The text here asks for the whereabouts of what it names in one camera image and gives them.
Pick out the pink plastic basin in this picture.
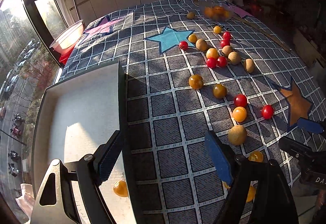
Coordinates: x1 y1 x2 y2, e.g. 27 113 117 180
50 20 84 65

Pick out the red cherry tomato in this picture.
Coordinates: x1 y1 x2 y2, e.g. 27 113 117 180
234 94 248 108
178 41 188 50
217 56 228 68
206 57 217 69
220 39 230 48
223 31 231 41
261 105 274 120

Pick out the orange cherry tomato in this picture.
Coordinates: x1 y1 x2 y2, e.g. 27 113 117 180
206 48 219 59
232 106 247 123

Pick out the orange tomato in tray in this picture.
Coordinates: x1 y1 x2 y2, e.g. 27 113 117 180
113 180 128 197

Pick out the brown longan fruit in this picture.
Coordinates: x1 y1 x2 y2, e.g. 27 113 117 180
243 58 255 74
186 12 196 20
196 39 208 52
228 125 247 145
221 45 233 57
228 51 241 65

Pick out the dark orange tomato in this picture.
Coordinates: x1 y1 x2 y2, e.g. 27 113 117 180
213 84 227 99
188 74 204 90

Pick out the red plastic stool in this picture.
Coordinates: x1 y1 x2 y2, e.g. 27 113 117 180
244 0 264 17

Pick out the white tray black rim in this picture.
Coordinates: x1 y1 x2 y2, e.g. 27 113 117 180
31 60 137 223

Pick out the grid patterned tablecloth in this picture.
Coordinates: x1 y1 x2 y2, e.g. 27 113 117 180
61 0 325 223

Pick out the long wooden stick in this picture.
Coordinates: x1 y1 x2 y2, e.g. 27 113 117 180
233 15 291 53

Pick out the yellow cherry tomato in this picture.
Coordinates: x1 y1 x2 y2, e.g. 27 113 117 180
248 151 264 163
213 26 222 34
188 34 197 43
246 185 256 202

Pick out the clear glass fruit bowl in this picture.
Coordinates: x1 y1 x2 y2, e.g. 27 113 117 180
198 1 234 22

